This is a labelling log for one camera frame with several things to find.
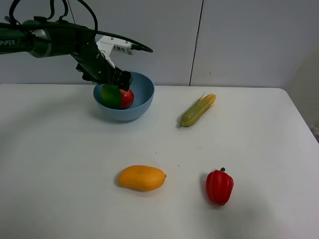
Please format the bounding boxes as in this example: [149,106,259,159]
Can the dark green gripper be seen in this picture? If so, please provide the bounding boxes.
[71,41,133,91]

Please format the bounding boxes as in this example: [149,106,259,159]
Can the red pomegranate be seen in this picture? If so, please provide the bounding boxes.
[120,89,134,109]

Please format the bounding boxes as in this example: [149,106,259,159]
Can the green lime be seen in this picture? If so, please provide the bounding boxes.
[101,85,122,109]

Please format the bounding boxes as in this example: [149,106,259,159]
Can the yellow orange mango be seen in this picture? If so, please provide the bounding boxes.
[118,165,166,192]

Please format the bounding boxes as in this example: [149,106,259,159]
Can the dark green robot arm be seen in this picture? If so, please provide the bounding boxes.
[0,17,133,91]

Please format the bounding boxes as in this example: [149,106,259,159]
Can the blue plastic bowl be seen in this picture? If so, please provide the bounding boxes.
[93,72,155,121]

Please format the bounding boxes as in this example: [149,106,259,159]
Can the corn cob with husk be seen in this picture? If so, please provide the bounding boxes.
[179,94,216,127]

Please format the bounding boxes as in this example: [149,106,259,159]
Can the red bell pepper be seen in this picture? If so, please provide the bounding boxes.
[205,167,234,206]

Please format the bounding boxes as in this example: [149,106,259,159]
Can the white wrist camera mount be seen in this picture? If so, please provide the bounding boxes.
[96,36,133,69]

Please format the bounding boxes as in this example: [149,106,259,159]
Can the black cables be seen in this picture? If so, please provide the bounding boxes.
[4,0,154,53]

